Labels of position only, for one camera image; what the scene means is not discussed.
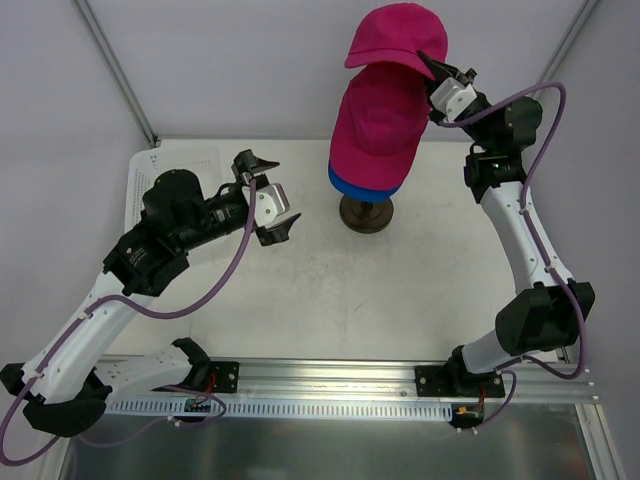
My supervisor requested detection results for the pink cap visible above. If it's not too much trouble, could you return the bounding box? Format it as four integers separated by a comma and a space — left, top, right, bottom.
344, 3, 448, 80
329, 63, 430, 190

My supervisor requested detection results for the blue cap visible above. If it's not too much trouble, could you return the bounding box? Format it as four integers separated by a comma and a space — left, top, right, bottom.
328, 165, 400, 203

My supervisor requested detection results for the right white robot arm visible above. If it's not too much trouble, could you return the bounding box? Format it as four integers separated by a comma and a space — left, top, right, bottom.
414, 52, 595, 398

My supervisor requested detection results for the purple cable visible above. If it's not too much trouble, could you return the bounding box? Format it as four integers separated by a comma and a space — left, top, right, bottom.
0, 179, 259, 464
439, 81, 589, 446

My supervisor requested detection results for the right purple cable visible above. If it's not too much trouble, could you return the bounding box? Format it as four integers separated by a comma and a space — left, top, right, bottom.
439, 81, 589, 446

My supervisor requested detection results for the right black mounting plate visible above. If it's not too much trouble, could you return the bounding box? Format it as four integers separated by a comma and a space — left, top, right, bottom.
414, 365, 505, 399

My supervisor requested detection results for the black mounting plate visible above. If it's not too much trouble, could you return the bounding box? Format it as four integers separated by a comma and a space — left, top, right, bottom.
205, 360, 240, 394
414, 365, 505, 399

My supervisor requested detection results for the aluminium rail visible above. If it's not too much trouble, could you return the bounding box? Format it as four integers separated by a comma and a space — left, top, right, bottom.
94, 353, 600, 404

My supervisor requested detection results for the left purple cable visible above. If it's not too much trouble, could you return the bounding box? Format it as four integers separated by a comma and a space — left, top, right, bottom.
0, 179, 259, 464

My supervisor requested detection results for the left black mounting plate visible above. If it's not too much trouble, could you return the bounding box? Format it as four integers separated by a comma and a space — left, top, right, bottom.
205, 360, 240, 394

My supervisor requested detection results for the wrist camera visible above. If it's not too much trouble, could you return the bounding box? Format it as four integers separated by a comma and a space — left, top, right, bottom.
436, 79, 477, 123
241, 183, 290, 229

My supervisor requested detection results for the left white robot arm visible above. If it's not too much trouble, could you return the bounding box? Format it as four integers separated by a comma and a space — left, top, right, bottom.
1, 150, 296, 438

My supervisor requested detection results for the white plastic basket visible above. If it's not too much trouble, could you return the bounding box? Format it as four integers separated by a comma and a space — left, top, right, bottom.
124, 146, 230, 231

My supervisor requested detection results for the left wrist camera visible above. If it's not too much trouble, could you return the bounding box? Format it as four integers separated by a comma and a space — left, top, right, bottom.
241, 183, 290, 229

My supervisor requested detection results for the white slotted cable duct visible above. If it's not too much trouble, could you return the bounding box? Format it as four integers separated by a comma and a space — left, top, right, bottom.
107, 395, 453, 422

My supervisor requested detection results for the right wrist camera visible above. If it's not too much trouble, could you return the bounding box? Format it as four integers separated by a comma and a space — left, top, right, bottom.
436, 79, 477, 123

